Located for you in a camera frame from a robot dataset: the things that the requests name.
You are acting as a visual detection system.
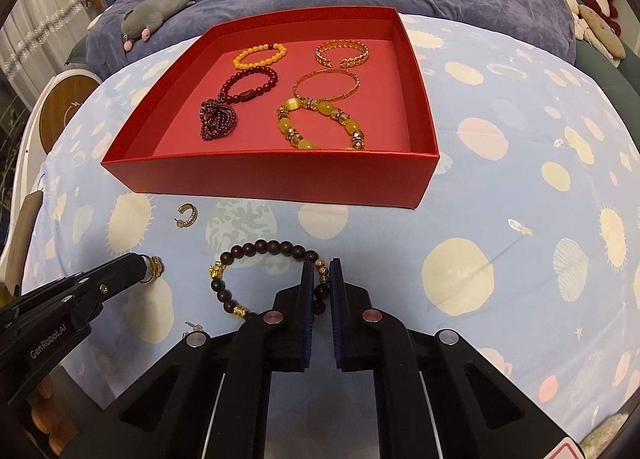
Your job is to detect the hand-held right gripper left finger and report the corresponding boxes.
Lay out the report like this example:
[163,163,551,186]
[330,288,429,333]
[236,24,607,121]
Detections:
[60,259,316,459]

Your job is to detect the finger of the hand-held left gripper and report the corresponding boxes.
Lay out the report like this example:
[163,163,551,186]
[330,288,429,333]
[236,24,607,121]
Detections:
[20,253,148,300]
[60,266,151,322]

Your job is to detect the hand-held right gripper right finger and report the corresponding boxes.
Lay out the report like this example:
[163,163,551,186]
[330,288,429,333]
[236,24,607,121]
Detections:
[329,257,591,459]

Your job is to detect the gold ring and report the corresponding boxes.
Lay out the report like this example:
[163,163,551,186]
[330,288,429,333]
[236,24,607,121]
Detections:
[142,255,166,285]

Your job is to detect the dark bead bracelet gold charms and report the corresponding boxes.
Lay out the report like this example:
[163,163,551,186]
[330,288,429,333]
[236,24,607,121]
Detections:
[207,239,332,322]

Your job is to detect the red cardboard box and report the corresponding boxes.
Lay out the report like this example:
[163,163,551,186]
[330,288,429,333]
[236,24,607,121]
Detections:
[100,5,441,210]

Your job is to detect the dark garnet small-bead bracelet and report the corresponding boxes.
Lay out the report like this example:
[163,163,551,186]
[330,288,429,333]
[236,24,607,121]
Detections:
[199,95,238,142]

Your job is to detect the yellow stone gold bracelet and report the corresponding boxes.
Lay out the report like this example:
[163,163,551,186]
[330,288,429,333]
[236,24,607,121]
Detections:
[276,96,369,151]

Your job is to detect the red bead bracelet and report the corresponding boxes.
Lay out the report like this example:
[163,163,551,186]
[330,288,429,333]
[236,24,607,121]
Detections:
[220,66,278,104]

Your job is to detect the thin gold bangle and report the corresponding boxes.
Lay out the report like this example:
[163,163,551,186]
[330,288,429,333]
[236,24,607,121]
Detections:
[291,68,361,102]

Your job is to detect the yellow bead bracelet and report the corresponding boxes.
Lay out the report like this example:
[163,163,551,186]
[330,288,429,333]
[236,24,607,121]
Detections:
[232,42,289,70]

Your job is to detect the gold leaf cuff bracelet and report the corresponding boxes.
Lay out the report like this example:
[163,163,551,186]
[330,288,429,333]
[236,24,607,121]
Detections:
[314,39,372,68]

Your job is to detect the person's left hand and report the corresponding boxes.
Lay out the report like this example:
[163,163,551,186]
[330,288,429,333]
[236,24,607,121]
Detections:
[27,376,58,442]

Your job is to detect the brown flat board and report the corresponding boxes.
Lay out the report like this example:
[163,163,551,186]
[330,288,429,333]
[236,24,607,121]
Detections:
[4,191,43,290]

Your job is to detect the gold hoop earring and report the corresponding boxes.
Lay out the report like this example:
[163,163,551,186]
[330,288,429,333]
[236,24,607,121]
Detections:
[175,203,198,230]

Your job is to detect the white stand with wooden disc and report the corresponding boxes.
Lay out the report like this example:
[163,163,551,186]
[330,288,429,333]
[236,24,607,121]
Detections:
[0,69,103,290]

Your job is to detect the light blue printed bed sheet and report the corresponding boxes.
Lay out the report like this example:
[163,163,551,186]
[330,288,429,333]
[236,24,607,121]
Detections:
[22,14,640,459]

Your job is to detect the white curtain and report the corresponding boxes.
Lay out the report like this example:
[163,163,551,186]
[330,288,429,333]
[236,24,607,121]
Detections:
[0,0,121,80]

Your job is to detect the grey plush mouse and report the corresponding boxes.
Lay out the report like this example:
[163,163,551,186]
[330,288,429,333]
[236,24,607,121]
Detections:
[120,0,197,52]

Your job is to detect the beige plush toy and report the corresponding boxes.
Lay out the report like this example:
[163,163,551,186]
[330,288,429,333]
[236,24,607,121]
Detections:
[562,0,628,70]

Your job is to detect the green upholstered bed frame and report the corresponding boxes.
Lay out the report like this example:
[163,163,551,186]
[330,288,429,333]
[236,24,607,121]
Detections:
[515,0,640,100]

